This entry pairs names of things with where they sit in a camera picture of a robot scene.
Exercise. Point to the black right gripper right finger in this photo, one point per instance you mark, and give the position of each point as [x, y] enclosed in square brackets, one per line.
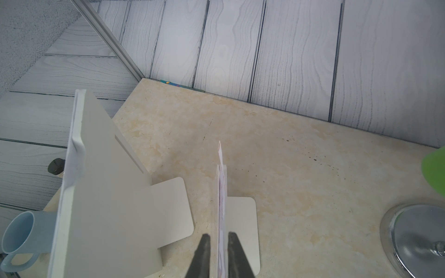
[238, 265]

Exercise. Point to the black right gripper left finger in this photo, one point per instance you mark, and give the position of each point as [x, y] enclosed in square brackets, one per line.
[200, 264]

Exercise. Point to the small pink food menu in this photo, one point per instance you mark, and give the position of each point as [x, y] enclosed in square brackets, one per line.
[222, 194]

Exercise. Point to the small frosted acrylic menu rack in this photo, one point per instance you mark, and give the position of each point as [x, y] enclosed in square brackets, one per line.
[241, 218]

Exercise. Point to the large frosted acrylic menu rack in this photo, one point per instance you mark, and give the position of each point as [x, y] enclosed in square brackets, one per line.
[112, 221]

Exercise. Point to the small black-capped glass bottle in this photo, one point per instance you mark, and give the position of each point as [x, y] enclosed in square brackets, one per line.
[56, 166]

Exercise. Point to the light blue cup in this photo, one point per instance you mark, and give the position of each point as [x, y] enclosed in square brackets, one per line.
[30, 232]

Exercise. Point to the green plastic wine glass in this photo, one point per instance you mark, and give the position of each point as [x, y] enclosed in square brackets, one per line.
[433, 169]

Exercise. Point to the silver wire glass holder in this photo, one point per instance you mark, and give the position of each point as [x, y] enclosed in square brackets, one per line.
[413, 238]

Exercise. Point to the aluminium left corner post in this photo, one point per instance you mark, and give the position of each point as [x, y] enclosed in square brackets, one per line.
[92, 17]

